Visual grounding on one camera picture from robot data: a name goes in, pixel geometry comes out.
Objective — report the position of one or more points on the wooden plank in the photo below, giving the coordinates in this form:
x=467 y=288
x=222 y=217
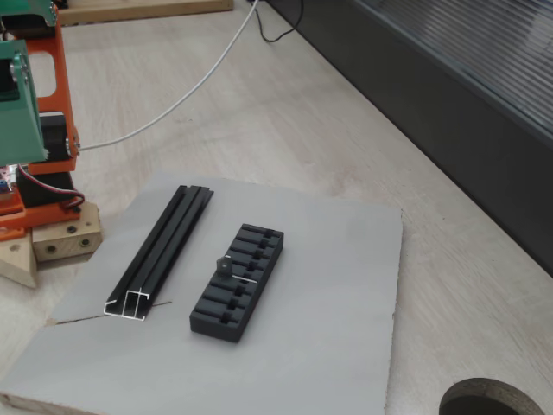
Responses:
x=151 y=10

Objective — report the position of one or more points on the wooden block with screws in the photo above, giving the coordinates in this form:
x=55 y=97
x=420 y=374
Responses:
x=43 y=242

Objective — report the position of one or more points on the black aluminium profile rail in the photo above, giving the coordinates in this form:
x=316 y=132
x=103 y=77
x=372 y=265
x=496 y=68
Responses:
x=164 y=242

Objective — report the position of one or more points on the black slotted holder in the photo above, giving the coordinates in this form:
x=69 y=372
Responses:
x=216 y=328

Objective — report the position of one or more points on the small circuit board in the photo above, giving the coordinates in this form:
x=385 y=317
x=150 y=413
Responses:
x=4 y=181

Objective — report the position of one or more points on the dark window frame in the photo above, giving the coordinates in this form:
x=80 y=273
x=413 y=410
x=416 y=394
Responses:
x=432 y=108

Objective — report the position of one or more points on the grey board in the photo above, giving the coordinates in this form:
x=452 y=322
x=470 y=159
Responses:
x=302 y=281

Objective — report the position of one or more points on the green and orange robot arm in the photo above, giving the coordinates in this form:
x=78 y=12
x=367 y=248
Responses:
x=60 y=78

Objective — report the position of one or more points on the small metal T-nut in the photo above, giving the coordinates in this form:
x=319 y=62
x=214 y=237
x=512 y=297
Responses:
x=223 y=266

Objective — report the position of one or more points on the ribbed translucent panel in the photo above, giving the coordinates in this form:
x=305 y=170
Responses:
x=497 y=43

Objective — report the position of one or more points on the triangular wooden wedge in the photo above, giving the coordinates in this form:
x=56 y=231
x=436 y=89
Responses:
x=17 y=263

